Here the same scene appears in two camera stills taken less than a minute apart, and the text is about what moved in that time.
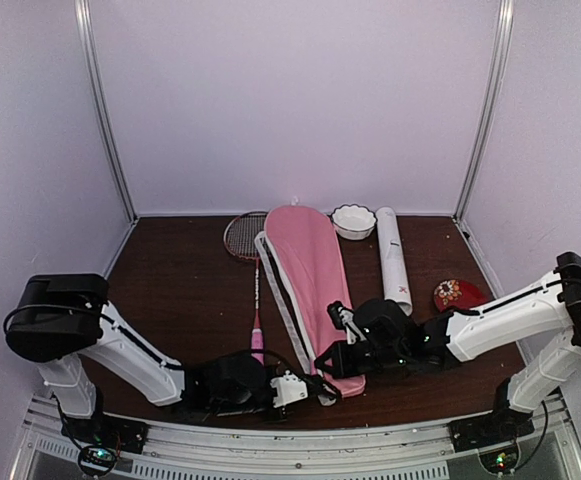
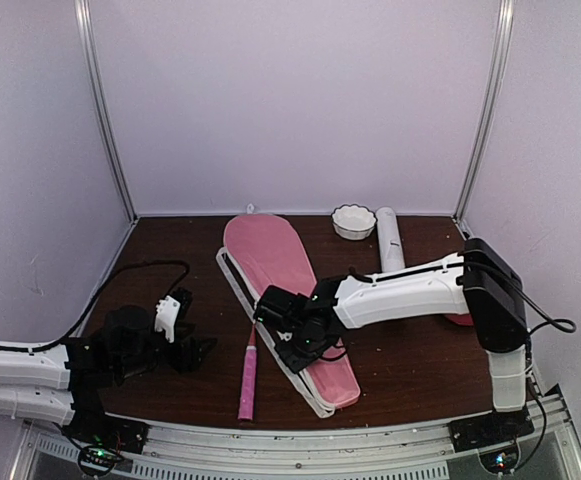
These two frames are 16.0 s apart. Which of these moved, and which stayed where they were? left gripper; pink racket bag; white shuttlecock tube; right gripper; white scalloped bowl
Moved: right gripper; left gripper; pink racket bag
Stayed: white scalloped bowl; white shuttlecock tube
